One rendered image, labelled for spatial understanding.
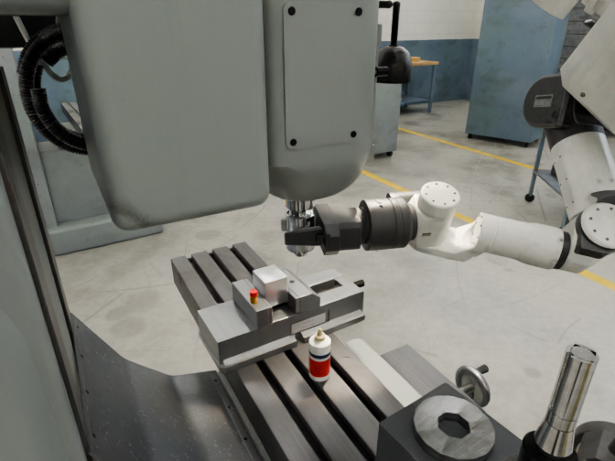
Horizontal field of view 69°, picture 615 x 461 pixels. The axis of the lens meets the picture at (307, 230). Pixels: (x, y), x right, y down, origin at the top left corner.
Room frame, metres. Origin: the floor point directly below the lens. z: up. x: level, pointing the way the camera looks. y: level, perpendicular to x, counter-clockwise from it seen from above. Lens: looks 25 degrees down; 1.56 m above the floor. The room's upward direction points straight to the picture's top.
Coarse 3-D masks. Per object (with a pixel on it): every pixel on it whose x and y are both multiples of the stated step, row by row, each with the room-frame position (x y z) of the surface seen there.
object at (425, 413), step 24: (408, 408) 0.41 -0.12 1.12; (432, 408) 0.39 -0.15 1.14; (456, 408) 0.39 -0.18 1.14; (384, 432) 0.38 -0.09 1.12; (408, 432) 0.37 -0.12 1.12; (432, 432) 0.36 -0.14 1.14; (456, 432) 0.37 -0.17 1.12; (480, 432) 0.36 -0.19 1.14; (504, 432) 0.37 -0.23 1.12; (384, 456) 0.37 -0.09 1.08; (408, 456) 0.34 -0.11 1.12; (432, 456) 0.34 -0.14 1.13; (456, 456) 0.33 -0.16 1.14; (480, 456) 0.33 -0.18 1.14; (504, 456) 0.33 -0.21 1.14
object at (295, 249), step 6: (288, 222) 0.67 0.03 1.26; (312, 222) 0.67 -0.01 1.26; (288, 228) 0.67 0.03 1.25; (294, 228) 0.66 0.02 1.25; (300, 228) 0.66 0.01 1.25; (288, 246) 0.67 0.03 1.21; (294, 246) 0.66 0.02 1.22; (300, 246) 0.66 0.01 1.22; (306, 246) 0.66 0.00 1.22; (312, 246) 0.67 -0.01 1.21; (294, 252) 0.66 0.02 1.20; (300, 252) 0.66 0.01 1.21; (306, 252) 0.66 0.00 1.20
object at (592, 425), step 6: (582, 426) 0.88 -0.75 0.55; (588, 426) 0.87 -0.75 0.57; (594, 426) 0.86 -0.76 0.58; (600, 426) 0.85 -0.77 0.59; (606, 426) 0.85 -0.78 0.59; (612, 426) 0.84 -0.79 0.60; (576, 432) 0.88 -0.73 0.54; (582, 432) 0.86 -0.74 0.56; (612, 432) 0.83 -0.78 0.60; (576, 438) 0.86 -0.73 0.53; (576, 444) 0.86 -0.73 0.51; (576, 450) 0.86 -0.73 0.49
